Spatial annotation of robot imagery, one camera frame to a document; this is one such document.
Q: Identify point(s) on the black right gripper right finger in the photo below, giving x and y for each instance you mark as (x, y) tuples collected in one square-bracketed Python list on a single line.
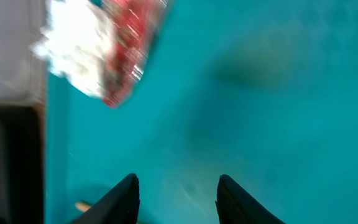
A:
[(236, 206)]

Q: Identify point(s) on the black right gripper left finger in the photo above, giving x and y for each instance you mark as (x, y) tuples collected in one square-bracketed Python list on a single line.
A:
[(119, 206)]

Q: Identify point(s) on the teal plastic tray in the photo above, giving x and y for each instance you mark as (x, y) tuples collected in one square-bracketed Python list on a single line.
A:
[(263, 91)]

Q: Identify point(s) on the black tray bin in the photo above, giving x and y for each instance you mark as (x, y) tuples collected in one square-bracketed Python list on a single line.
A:
[(21, 178)]

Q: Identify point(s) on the crumpled white napkin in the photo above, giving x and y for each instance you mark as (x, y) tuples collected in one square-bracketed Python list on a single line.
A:
[(77, 41)]

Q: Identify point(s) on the clear plastic bin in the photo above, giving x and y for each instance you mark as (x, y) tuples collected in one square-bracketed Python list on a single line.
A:
[(22, 74)]

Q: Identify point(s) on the red snack wrapper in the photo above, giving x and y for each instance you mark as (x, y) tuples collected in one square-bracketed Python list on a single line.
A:
[(137, 24)]

